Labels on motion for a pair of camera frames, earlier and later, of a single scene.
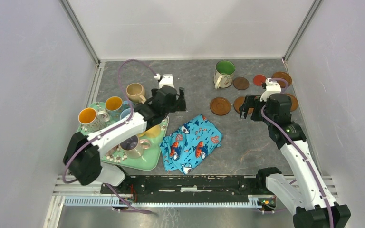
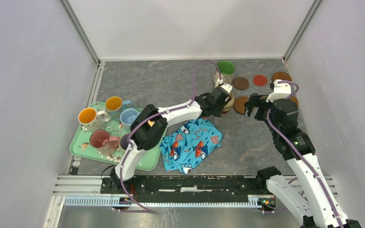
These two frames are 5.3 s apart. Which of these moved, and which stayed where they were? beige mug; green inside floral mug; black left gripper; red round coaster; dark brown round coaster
Moved: black left gripper; beige mug
Stayed: green inside floral mug; red round coaster; dark brown round coaster
